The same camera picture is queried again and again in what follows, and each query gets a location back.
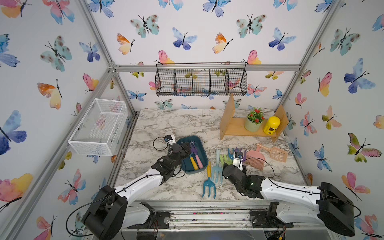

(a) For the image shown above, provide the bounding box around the purple fork pink handle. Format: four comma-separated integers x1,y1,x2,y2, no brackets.
235,148,247,161

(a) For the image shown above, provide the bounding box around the teal plastic storage box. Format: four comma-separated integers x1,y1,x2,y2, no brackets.
177,136,209,175

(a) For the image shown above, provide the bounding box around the yellow plastic jar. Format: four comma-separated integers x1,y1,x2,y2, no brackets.
263,116,281,135

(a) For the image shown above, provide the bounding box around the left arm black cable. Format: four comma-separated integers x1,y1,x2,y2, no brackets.
65,136,187,238

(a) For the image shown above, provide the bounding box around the purple rake pink handle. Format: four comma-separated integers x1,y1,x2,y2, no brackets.
191,141,204,169

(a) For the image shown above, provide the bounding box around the wooden shelf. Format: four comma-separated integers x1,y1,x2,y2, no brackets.
220,94,289,142

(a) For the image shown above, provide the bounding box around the pink hand brush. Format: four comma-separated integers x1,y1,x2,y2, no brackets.
245,151,265,171

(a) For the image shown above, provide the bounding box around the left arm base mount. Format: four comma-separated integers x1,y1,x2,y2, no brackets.
122,203,171,230

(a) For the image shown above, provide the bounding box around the green rake brown handle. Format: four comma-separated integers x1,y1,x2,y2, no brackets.
220,155,233,167

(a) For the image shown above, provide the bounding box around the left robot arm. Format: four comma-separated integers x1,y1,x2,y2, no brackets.
82,143,192,240

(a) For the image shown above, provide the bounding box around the teal fork yellow handle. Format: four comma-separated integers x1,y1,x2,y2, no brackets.
202,161,217,199

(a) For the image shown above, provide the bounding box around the blue rake yellow handle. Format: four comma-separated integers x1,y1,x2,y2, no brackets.
228,148,235,161

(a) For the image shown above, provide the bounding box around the pink dustpan scoop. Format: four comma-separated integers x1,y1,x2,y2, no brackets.
257,143,288,163

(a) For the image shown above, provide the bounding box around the black wire wall basket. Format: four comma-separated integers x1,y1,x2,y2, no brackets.
155,62,248,99

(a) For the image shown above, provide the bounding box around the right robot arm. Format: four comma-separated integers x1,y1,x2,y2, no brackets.
222,160,355,237

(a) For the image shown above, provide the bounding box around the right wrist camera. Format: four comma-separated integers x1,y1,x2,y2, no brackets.
233,152,243,171

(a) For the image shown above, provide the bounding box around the potted red flower plant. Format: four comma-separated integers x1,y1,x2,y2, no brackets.
244,108,265,133

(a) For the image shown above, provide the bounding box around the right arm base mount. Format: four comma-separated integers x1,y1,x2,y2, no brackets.
250,202,294,228

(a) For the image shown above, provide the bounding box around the teal shovel yellow handle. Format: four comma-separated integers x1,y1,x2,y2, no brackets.
190,153,200,171

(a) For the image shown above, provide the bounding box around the white mesh wall basket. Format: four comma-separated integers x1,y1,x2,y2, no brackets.
68,99,128,157

